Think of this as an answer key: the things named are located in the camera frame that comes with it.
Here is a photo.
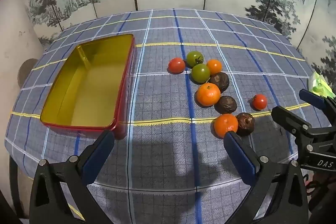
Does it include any green white plastic packet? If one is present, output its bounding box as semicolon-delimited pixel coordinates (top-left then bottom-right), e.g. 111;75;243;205
308;72;335;98

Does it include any blue plaid tablecloth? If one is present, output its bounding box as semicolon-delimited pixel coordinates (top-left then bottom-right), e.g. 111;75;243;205
5;9;332;224

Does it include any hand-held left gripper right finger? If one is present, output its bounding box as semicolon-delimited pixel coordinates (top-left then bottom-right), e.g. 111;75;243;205
223;132;311;224

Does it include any orange mandarin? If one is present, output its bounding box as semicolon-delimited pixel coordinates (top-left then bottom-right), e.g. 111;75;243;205
196;83;221;107
213;113;239;138

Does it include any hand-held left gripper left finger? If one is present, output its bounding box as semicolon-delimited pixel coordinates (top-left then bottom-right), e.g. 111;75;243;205
29;130;116;224

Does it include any small orange tomato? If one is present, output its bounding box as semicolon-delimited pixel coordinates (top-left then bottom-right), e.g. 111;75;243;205
206;59;223;75

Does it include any wrinkled dark passion fruit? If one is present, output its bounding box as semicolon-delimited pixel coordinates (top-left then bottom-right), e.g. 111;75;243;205
209;72;230;92
215;96;238;114
235;113;255;136

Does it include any green tomato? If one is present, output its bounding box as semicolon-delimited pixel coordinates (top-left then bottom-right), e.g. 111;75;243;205
186;51;204;68
191;64;211;83

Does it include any red tomato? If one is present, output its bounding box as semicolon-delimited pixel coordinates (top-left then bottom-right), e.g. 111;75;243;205
252;94;268;110
168;57;186;74

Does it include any red tin box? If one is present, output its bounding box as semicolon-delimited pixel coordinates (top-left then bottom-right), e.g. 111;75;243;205
40;34;136;140

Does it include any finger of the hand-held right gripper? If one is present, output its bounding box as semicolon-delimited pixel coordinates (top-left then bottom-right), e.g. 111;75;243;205
271;106;315;153
299;89;336;119

